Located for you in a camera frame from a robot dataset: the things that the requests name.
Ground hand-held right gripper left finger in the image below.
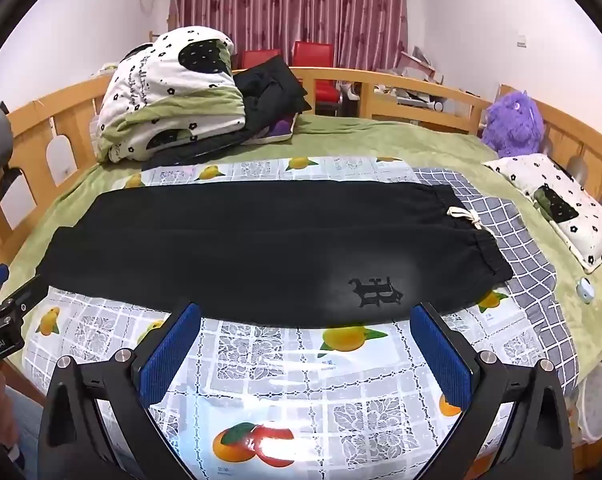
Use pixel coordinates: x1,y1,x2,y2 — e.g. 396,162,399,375
38,301,203,480

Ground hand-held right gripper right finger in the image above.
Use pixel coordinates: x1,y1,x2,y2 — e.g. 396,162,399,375
409,301,574,480

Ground black pants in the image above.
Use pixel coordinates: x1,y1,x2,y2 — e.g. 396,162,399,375
33,177,514,331

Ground person's jeans leg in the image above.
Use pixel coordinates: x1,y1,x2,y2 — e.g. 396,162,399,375
3,387,49,468

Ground fruit print sheet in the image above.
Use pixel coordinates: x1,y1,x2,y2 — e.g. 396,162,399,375
21,156,582,480

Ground grey checked cloth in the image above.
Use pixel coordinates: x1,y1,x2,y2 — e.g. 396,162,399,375
413,167,580,391

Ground small round white device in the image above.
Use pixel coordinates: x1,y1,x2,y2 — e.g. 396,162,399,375
574,277,597,304

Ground white bucket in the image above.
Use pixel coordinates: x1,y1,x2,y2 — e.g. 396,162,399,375
573,362,602,450

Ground flower print pillow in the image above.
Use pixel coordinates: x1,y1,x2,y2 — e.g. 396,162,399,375
483,154,602,274

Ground dark folded cloth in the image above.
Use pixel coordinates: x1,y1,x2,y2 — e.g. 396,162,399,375
141,130,262,172

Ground green blanket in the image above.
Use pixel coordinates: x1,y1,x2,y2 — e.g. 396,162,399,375
6,112,602,393

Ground purple cloth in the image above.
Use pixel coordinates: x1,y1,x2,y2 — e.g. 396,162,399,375
251,114,298,144

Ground purple plush toy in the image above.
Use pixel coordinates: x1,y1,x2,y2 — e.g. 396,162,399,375
481,87,548,159

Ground folded flower print quilt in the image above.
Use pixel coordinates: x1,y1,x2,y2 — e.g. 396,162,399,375
95,29,246,163

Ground cluttered desk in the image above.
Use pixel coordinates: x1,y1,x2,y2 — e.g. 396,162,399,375
339,46,482,112

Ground black jacket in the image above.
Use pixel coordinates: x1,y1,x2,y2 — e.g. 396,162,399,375
233,55,312,133

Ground red chair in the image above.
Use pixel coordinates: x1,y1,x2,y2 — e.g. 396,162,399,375
293,41,340,116
241,49,282,69

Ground striped red curtain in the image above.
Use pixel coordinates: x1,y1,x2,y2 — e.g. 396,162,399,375
168,0,410,69

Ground wooden bed frame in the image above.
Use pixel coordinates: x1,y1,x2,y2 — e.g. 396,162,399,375
0,64,602,411

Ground wall cable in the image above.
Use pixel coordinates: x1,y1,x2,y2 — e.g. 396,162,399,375
135,0,158,37

